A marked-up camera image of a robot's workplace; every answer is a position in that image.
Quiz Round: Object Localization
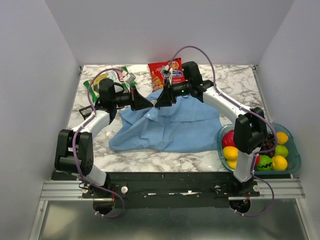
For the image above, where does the dark purple grape bunch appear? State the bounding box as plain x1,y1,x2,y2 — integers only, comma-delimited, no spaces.
261,132,275,151

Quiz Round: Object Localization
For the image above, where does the red apple toy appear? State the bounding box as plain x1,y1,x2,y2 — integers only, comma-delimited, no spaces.
254,155,260,166

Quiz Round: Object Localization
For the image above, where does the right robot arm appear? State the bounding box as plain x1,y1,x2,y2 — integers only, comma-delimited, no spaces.
154,61,268,196

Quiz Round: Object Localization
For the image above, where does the green chips bag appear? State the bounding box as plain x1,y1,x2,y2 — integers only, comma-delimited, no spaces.
89,65,129,103

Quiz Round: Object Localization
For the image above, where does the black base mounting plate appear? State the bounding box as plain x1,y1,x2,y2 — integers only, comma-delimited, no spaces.
50,172,276,215

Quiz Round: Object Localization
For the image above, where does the teal plastic fruit container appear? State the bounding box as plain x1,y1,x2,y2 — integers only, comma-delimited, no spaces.
217,123,301,176

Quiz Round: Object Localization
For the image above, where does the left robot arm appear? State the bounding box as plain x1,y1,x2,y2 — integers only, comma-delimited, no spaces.
54,78,154,198

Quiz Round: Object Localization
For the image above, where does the yellow lemon back right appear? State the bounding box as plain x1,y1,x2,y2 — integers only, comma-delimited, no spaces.
276,131,289,145

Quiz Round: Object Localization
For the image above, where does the light blue shirt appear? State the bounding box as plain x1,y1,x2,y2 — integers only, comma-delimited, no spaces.
108,96,222,153

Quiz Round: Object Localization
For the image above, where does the yellow lemon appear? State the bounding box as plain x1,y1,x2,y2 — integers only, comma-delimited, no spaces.
222,146,239,162
271,155,288,171
226,160,237,170
276,131,289,145

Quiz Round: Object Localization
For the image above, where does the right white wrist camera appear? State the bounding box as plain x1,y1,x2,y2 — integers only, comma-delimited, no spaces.
161,65,173,84

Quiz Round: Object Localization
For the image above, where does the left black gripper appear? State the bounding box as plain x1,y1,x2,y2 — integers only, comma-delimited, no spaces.
112,85,154,111

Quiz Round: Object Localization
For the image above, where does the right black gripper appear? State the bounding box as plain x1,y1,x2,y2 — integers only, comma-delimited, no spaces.
155,79,192,108

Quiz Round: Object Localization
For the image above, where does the yellow lemon upper left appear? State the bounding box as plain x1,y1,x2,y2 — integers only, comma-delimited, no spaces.
222,146,239,162

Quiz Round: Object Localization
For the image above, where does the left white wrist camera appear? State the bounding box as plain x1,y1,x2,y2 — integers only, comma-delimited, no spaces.
123,72,137,87

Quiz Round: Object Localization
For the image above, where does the aluminium rail frame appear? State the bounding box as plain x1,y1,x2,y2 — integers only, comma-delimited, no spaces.
29,178,317,240

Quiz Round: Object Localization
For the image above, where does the green lime lower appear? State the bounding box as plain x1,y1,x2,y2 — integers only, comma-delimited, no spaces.
255,155,273,172

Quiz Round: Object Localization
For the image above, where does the yellow lemon lower left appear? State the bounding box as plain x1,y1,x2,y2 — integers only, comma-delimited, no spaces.
226,160,237,170

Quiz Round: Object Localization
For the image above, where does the yellow lemon front right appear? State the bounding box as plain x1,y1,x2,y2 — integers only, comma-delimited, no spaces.
271,155,288,171

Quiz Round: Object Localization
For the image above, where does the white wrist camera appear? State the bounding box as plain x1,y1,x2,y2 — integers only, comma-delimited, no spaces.
161,65,173,84
123,72,137,87

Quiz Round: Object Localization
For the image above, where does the green lime upper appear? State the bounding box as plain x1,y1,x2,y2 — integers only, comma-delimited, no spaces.
274,144,289,158

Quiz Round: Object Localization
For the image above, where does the green lime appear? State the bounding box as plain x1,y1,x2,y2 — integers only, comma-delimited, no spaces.
255,155,273,172
274,144,289,158

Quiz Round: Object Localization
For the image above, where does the red dragon fruit toy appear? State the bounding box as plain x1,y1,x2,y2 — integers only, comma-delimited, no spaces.
221,130,236,148

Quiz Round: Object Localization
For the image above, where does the red candy bag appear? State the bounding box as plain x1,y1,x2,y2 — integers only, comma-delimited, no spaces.
147,57,187,91

